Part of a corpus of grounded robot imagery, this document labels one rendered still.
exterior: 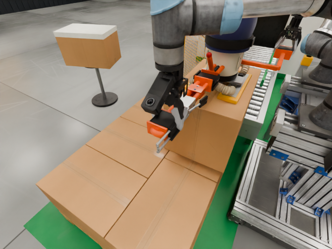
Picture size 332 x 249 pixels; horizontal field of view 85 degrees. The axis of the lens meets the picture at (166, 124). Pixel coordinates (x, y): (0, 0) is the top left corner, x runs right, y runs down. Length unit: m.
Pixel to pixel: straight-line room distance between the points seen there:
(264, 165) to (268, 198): 0.33
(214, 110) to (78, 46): 1.98
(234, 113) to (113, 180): 0.84
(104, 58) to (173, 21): 2.02
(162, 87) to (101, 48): 1.96
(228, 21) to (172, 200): 0.96
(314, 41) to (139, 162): 1.36
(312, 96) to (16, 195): 2.53
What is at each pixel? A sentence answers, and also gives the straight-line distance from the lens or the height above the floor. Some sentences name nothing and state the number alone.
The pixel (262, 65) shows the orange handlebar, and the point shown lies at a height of 1.21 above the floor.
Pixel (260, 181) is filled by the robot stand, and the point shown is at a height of 0.21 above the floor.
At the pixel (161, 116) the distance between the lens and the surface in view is 0.57.
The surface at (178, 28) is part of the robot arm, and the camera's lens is 0.43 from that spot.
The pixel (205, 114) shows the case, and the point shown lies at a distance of 0.89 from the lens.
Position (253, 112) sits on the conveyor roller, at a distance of 1.90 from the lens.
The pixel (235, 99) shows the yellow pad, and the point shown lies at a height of 1.09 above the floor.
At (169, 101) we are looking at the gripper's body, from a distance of 0.50.
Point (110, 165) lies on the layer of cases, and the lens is 1.34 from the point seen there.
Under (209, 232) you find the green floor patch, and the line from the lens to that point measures 1.70.
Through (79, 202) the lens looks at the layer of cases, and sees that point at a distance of 1.26.
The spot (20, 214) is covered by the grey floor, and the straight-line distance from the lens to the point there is 2.12.
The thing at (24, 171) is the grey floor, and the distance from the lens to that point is 2.40.
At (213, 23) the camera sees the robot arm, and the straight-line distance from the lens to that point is 0.44.
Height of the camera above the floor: 1.59
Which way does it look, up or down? 41 degrees down
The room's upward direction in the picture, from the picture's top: straight up
